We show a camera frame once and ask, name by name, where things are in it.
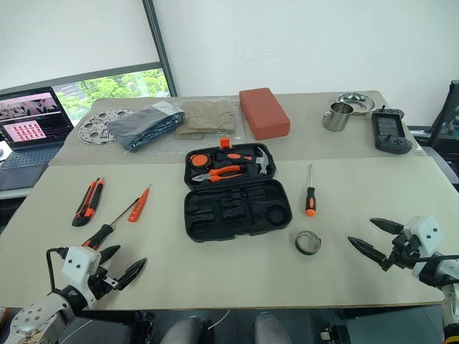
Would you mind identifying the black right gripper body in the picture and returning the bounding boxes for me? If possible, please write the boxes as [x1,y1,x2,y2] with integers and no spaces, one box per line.
[381,231,424,272]

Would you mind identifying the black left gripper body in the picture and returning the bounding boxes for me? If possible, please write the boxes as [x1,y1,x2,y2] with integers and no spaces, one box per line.
[87,265,120,302]

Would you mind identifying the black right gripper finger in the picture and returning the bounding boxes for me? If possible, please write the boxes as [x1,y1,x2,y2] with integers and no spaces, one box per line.
[369,217,404,236]
[347,235,389,268]

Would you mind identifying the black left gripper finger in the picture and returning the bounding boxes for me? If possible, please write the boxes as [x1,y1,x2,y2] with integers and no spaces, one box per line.
[114,257,148,292]
[98,244,121,267]

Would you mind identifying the black orange handled screwdriver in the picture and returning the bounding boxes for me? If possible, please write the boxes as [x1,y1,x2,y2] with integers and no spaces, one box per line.
[304,164,317,217]
[81,196,140,250]

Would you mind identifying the black orange utility knife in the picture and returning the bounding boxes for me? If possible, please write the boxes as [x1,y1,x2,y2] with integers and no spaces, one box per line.
[71,177,107,227]

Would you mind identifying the orange tester pen screwdriver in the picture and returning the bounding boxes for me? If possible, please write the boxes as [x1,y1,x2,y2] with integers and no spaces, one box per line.
[128,183,153,223]

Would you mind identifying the black plastic tool case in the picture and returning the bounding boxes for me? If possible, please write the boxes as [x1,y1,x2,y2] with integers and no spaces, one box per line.
[182,136,293,244]

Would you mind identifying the grey rounded shape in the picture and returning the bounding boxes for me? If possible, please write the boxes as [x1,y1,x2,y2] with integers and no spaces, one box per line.
[253,310,293,344]
[163,315,216,344]

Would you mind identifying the black handheld controller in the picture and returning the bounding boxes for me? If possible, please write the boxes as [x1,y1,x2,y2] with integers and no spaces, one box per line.
[371,105,414,155]

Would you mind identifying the black office chair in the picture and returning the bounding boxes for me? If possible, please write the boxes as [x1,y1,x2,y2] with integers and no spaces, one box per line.
[428,80,459,169]

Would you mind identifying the stainless steel mug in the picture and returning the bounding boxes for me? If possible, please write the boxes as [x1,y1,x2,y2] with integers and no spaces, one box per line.
[322,102,354,133]

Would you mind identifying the perforated round metal plate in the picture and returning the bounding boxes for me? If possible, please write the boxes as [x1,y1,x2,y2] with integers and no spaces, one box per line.
[77,107,136,146]

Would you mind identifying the stainless steel bowl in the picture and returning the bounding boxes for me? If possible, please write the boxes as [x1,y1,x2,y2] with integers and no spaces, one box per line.
[335,92,377,114]

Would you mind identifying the open laptop computer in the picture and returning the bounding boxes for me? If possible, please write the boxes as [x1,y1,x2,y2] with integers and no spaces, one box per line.
[0,85,75,191]

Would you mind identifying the orange black tape measure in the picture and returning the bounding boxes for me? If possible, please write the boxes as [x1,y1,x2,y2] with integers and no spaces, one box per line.
[189,152,212,168]

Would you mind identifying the folded dark blue cloth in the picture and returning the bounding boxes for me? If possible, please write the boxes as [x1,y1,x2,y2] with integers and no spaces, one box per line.
[106,101,187,155]

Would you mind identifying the red orange rectangular block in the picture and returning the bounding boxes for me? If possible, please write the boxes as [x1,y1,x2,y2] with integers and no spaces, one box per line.
[239,87,291,141]

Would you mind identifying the folded beige cloth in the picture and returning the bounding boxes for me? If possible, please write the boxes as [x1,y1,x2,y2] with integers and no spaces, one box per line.
[174,99,240,141]

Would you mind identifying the clear plastic bag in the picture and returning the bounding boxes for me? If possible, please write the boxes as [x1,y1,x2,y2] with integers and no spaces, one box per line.
[123,102,252,157]

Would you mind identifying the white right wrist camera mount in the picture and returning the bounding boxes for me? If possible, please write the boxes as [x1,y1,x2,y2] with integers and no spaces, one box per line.
[403,214,443,279]

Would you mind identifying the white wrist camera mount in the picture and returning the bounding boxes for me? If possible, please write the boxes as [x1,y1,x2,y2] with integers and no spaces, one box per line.
[403,214,443,279]
[60,246,103,311]

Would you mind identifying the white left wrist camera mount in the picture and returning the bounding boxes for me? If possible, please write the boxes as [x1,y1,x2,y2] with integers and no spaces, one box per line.
[60,246,103,311]

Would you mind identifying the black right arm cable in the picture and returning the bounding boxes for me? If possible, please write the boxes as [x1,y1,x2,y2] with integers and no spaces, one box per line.
[415,253,459,268]

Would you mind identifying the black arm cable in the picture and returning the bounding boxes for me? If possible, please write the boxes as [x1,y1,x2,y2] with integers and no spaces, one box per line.
[415,253,459,268]
[45,247,67,295]

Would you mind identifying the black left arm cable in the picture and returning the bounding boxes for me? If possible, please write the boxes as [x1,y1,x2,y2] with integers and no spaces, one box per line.
[45,247,67,295]

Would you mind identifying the thin white cable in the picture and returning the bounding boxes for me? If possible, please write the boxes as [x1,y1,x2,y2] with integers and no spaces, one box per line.
[209,308,231,329]

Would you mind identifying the claw hammer black handle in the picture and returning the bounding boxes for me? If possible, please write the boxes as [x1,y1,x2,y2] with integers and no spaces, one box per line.
[214,145,274,176]

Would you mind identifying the orange handled pliers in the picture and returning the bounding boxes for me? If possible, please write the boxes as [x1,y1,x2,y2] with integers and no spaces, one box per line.
[191,165,242,183]

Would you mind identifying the dark window frame post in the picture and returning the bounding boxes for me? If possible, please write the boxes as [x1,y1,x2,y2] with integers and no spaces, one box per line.
[141,0,179,97]

